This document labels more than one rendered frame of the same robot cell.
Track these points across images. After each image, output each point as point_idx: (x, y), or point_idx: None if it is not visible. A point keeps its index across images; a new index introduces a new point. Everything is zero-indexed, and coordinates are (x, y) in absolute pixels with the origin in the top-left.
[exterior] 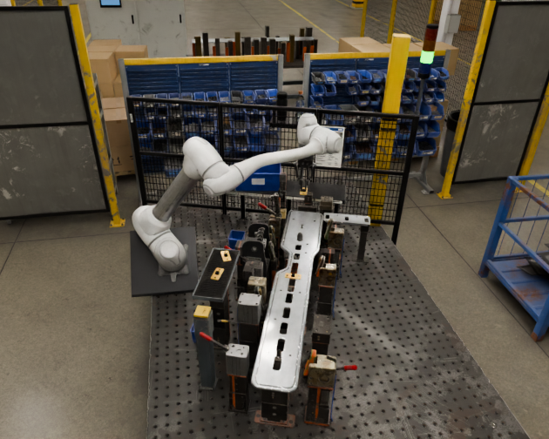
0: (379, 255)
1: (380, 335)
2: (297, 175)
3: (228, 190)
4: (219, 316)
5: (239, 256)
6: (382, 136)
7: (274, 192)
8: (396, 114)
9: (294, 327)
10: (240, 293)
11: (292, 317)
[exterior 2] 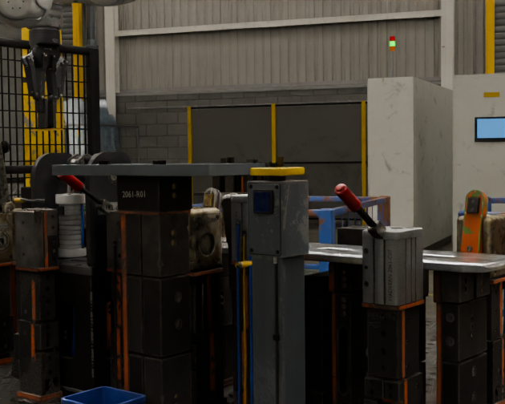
0: None
1: None
2: (36, 86)
3: (47, 10)
4: (179, 307)
5: (94, 196)
6: (46, 94)
7: None
8: (66, 45)
9: (343, 246)
10: (235, 195)
11: (313, 245)
